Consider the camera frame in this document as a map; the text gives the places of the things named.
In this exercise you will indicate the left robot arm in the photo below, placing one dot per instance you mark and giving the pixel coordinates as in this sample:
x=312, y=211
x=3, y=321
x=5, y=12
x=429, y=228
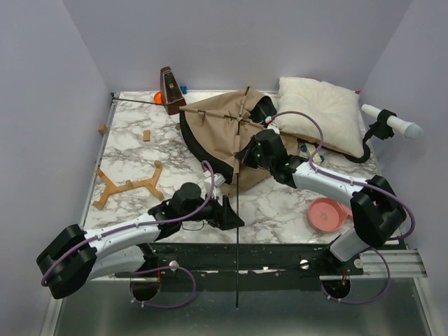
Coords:
x=76, y=256

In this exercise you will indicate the blue small toy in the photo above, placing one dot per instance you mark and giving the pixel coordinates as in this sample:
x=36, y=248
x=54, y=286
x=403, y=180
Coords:
x=184, y=89

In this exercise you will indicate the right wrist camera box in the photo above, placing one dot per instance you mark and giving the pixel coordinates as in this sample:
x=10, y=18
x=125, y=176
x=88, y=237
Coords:
x=271, y=125

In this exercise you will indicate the tan pet tent fabric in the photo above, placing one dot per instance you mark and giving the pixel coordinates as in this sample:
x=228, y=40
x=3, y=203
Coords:
x=214, y=139

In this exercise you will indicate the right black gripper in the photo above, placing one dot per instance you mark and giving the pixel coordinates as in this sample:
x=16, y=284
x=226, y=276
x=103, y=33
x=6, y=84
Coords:
x=246, y=155

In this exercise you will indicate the white fluffy pillow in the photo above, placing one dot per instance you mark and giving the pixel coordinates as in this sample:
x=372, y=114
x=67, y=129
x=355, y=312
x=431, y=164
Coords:
x=309, y=102

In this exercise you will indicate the wooden stand frame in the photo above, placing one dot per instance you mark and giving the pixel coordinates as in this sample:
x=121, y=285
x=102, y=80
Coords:
x=113, y=189

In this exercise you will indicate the brown wooden metronome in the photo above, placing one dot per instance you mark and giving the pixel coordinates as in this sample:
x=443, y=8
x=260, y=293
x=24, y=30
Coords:
x=170, y=89

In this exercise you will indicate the pink cat-ear pet bowl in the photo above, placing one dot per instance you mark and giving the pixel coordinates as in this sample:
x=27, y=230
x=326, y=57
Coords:
x=325, y=215

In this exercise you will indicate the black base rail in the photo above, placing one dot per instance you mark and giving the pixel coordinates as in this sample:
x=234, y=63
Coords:
x=177, y=267

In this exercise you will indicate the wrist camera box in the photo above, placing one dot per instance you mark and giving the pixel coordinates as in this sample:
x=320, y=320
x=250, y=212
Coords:
x=215, y=181
x=271, y=125

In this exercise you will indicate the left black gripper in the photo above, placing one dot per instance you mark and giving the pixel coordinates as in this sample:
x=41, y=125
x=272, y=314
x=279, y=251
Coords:
x=223, y=217

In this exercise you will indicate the wooden toy car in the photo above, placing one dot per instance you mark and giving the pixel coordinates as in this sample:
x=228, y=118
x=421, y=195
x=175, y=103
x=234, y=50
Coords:
x=310, y=150

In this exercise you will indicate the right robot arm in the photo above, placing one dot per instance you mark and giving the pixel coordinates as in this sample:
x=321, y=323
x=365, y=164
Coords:
x=376, y=211

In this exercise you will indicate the white microphone on mount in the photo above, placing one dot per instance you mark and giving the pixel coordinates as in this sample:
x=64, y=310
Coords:
x=383, y=128

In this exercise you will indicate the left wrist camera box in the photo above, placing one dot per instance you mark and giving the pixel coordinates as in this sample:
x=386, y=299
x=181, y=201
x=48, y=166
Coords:
x=215, y=181

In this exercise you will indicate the orange plastic cup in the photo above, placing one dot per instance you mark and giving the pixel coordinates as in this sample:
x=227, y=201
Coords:
x=157, y=98

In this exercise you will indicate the small wooden block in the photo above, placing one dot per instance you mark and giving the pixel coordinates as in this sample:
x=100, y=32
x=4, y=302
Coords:
x=147, y=135

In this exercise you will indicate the wooden block on edge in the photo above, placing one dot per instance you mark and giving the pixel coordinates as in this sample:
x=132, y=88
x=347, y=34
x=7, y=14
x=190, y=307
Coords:
x=102, y=129

